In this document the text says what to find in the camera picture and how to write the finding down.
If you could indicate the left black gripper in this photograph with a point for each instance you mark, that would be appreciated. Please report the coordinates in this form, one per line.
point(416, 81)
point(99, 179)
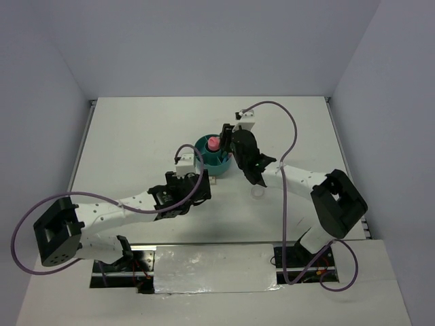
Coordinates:
point(172, 180)

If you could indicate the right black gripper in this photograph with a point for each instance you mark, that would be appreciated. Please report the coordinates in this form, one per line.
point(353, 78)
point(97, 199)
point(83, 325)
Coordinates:
point(225, 136)

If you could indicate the pink capped crayon tube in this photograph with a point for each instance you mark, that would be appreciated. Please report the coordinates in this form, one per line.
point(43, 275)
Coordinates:
point(213, 144)

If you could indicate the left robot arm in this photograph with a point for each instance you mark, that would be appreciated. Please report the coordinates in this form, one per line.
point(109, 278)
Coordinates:
point(86, 231)

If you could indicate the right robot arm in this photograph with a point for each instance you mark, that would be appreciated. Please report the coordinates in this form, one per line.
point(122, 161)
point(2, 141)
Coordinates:
point(337, 202)

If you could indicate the teal round desk organizer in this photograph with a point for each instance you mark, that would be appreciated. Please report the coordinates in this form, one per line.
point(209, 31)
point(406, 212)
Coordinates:
point(212, 160)

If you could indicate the clear tape roll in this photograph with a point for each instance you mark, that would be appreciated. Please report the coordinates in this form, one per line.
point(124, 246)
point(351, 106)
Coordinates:
point(257, 192)

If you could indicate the silver foil tape sheet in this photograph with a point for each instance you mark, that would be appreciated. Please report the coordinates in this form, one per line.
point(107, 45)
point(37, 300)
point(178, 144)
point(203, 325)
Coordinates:
point(217, 279)

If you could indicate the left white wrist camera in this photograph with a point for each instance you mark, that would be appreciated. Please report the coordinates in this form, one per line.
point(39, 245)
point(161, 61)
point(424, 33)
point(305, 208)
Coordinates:
point(185, 164)

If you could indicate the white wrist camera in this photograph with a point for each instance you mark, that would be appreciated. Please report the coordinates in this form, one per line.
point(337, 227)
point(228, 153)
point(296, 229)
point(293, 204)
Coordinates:
point(185, 164)
point(244, 120)

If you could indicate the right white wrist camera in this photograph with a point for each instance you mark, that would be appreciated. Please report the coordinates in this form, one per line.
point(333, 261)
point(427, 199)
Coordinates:
point(244, 120)

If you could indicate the metal front rail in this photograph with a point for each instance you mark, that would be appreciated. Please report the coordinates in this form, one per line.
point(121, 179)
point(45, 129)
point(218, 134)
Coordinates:
point(149, 259)

